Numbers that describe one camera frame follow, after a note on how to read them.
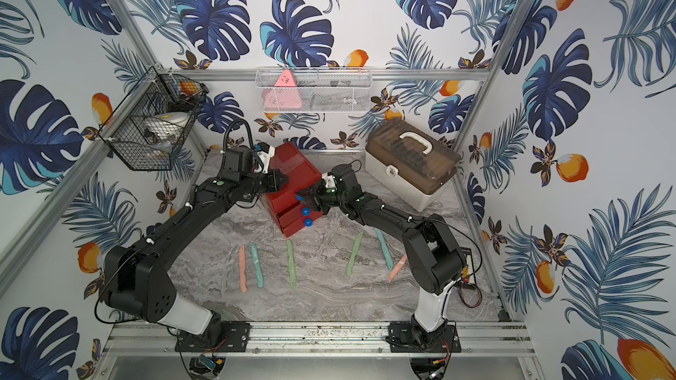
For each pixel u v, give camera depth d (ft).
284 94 2.96
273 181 2.40
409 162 3.00
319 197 2.51
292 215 2.75
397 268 2.88
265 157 2.50
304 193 2.67
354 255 2.96
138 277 1.39
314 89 3.35
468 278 1.67
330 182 2.69
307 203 2.72
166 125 2.62
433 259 1.58
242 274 2.83
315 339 2.46
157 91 2.96
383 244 3.04
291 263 2.94
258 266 2.88
